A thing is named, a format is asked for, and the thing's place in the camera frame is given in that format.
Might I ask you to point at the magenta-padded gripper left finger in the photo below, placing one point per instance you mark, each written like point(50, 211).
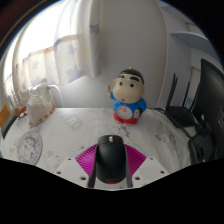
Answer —
point(71, 170)

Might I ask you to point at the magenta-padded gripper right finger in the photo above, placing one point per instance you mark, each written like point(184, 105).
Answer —
point(150, 170)

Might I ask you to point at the black computer mouse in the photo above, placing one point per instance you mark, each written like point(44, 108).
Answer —
point(111, 160)

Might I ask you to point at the round purple printed mouse pad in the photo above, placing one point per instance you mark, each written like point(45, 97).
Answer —
point(29, 147)

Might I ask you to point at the white printed tablecloth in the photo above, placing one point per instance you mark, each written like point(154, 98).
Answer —
point(73, 133)

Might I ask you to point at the black desktop box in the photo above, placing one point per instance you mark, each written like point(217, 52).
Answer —
point(200, 150)

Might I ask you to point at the black router with antennas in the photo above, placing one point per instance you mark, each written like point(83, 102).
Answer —
point(181, 115)

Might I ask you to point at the cartoon boy figure alarm clock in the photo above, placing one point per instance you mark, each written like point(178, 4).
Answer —
point(128, 96)

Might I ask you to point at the wooden ship model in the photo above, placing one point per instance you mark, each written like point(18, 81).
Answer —
point(19, 107)

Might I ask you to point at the black computer monitor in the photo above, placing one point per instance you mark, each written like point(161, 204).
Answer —
point(213, 100)

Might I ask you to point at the white star printed curtain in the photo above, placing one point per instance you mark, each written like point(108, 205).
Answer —
point(56, 50)

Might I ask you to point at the white wall shelf unit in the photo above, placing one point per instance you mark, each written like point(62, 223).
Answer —
point(193, 38)

